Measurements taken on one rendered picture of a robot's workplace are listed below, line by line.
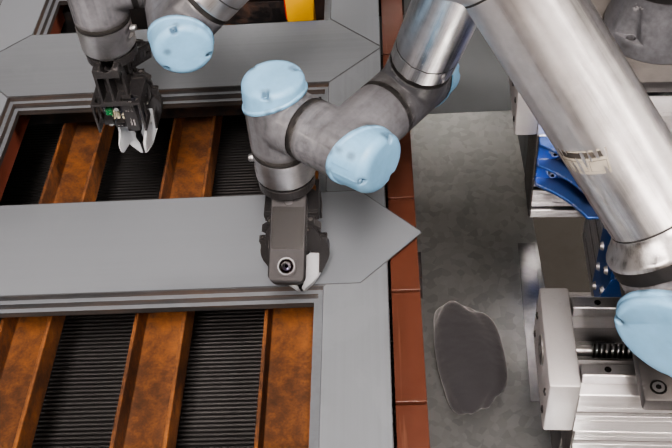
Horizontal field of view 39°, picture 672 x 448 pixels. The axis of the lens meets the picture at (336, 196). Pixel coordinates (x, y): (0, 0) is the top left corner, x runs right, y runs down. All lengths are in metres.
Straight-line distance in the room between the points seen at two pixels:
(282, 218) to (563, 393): 0.39
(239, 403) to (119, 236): 0.35
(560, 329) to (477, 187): 0.62
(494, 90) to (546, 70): 1.51
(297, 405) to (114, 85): 0.52
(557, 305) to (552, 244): 1.40
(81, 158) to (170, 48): 0.72
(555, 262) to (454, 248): 0.92
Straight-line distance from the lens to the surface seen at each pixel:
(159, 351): 1.51
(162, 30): 1.16
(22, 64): 1.84
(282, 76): 1.09
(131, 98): 1.39
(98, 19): 1.31
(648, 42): 1.37
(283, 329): 1.50
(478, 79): 2.25
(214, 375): 1.63
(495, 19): 0.76
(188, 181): 1.75
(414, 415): 1.23
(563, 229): 2.56
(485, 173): 1.71
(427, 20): 1.01
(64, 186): 1.81
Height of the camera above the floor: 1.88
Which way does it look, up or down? 46 degrees down
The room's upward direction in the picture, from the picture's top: 6 degrees counter-clockwise
